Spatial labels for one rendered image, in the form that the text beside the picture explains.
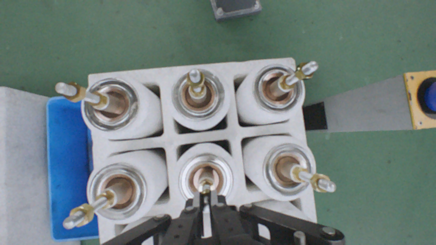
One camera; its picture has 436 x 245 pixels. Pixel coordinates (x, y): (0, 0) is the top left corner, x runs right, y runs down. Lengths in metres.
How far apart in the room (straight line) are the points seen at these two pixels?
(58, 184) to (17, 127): 0.14
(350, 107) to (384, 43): 0.48
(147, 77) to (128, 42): 0.27
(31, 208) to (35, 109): 0.20
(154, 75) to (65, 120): 0.27
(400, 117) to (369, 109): 0.04
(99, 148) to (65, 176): 0.18
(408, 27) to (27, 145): 1.11
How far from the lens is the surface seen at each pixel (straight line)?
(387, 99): 0.33
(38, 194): 0.53
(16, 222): 0.50
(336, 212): 0.67
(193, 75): 0.17
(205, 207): 0.17
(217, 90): 0.25
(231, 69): 0.34
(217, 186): 0.26
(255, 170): 0.27
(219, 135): 0.32
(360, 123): 0.36
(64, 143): 0.53
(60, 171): 0.52
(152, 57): 0.57
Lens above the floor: 0.50
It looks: 84 degrees down
